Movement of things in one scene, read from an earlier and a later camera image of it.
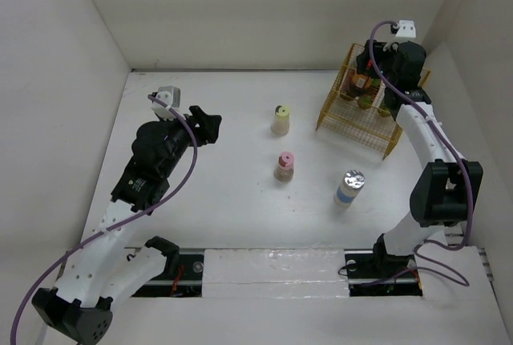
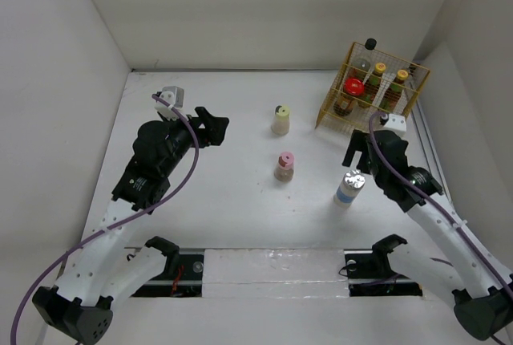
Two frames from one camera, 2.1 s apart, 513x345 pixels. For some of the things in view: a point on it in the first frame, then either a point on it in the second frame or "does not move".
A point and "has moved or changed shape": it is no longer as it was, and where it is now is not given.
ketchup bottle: (383, 111) has moved or changed shape
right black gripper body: (384, 58) -> (379, 175)
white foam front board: (300, 296) does not move
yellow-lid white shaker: (280, 122) does not move
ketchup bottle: (368, 96) does not move
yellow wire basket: (355, 108) does not move
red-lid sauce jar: (361, 81) -> (353, 88)
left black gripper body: (180, 137) does not move
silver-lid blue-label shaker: (352, 183) does not move
